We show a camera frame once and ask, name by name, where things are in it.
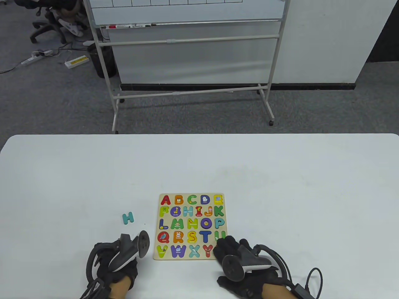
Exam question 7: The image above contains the person's left hand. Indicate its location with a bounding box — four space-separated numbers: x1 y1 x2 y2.
92 240 139 290

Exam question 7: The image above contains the person's right hand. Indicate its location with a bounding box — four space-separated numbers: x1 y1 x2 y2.
213 236 287 299

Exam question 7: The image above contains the wooden alphabet puzzle board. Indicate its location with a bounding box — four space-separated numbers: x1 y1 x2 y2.
153 193 225 261

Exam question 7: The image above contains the person's left forearm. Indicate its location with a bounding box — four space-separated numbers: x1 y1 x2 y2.
109 276 133 299

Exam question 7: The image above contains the grey black right hand controller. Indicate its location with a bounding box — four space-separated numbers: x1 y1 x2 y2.
222 244 279 281

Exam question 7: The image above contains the grey black hand controller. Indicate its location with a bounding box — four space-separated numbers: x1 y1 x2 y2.
108 230 151 272
222 244 279 281

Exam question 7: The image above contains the grey black left hand controller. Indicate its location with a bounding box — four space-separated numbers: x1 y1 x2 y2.
108 230 151 272

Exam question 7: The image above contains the black waste bin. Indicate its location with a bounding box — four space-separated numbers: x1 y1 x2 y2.
87 43 117 79

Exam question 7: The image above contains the yellow and white box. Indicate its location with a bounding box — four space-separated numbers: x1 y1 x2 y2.
65 55 90 69

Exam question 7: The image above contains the white power strip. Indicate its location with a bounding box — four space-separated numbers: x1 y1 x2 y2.
21 50 53 66

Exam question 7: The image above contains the black office chair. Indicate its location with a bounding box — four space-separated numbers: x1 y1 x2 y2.
14 0 88 44

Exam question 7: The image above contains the whiteboard on wheeled stand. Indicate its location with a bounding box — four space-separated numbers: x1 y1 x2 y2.
82 0 291 134

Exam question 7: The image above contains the black left glove cable loop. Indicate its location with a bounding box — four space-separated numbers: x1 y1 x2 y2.
79 243 111 299

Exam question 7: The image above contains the black glove cable loop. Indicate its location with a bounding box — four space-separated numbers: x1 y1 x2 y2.
253 244 296 288
79 243 111 299

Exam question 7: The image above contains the black right glove cable loop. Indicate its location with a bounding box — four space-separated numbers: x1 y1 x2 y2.
253 244 296 288

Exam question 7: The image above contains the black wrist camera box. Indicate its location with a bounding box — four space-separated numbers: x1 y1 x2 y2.
291 283 309 297

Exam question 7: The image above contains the long black camera cable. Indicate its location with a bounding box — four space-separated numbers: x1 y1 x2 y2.
305 267 323 299

